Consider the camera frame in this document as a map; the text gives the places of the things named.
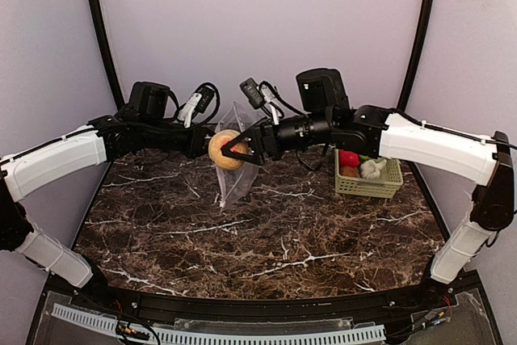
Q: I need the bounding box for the brown potato toy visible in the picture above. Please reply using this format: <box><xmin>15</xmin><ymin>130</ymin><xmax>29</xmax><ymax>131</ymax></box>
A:
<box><xmin>339</xmin><ymin>166</ymin><xmax>359</xmax><ymax>178</ymax></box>

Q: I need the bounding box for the clear zip top bag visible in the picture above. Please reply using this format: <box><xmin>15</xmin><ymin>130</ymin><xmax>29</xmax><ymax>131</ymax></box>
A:
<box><xmin>215</xmin><ymin>102</ymin><xmax>259</xmax><ymax>209</ymax></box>

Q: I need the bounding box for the red pepper toy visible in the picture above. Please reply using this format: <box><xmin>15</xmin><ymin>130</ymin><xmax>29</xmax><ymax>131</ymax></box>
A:
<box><xmin>338</xmin><ymin>149</ymin><xmax>360</xmax><ymax>168</ymax></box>

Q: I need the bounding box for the right black corner post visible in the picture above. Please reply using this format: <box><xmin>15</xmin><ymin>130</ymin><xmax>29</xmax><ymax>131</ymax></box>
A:
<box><xmin>397</xmin><ymin>0</ymin><xmax>434</xmax><ymax>111</ymax></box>

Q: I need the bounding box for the black front table rail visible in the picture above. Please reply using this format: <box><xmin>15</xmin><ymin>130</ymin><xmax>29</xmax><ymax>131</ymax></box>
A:
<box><xmin>73</xmin><ymin>279</ymin><xmax>448</xmax><ymax>323</ymax></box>

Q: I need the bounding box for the green plastic basket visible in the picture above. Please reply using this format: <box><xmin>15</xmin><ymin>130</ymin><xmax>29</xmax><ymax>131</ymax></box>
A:
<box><xmin>334</xmin><ymin>149</ymin><xmax>403</xmax><ymax>199</ymax></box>

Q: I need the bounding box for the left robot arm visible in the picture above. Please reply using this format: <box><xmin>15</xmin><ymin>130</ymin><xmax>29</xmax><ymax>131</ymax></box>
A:
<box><xmin>1</xmin><ymin>82</ymin><xmax>221</xmax><ymax>288</ymax></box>

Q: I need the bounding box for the orange peach toy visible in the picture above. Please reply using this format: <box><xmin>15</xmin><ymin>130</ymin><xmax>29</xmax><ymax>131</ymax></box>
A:
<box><xmin>208</xmin><ymin>129</ymin><xmax>248</xmax><ymax>172</ymax></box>

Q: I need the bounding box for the white garlic toy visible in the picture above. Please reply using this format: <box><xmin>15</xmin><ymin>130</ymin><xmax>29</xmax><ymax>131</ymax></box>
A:
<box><xmin>359</xmin><ymin>158</ymin><xmax>387</xmax><ymax>180</ymax></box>

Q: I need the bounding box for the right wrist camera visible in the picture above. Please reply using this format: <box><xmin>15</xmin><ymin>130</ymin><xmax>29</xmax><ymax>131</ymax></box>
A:
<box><xmin>239</xmin><ymin>78</ymin><xmax>285</xmax><ymax>124</ymax></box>

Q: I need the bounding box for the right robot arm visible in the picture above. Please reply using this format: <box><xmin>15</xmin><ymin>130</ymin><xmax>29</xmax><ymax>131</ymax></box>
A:
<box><xmin>216</xmin><ymin>68</ymin><xmax>515</xmax><ymax>284</ymax></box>

